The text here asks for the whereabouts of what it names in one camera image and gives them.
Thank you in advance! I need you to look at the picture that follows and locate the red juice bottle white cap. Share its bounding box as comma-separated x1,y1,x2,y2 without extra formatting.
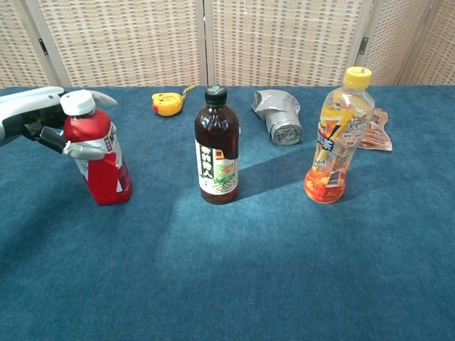
59,89,133,206

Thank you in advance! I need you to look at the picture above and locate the blue table cover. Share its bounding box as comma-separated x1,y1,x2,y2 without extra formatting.
0,85,455,341

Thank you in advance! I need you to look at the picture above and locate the yellow tape measure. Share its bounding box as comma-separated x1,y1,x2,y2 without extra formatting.
151,84,197,117

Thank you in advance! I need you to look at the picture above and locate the orange iced tea bottle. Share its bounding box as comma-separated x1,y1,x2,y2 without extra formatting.
304,66,376,204

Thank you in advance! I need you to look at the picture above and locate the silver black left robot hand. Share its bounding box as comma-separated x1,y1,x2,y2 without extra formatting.
0,86,119,161

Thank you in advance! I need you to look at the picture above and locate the orange spout pouch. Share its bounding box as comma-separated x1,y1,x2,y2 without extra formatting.
357,108,394,152

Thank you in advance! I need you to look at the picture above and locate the dark tea bottle black cap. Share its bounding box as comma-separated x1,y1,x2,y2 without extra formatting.
193,85,240,205

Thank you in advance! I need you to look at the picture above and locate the woven folding screen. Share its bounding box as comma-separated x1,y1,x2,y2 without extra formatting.
0,0,455,90

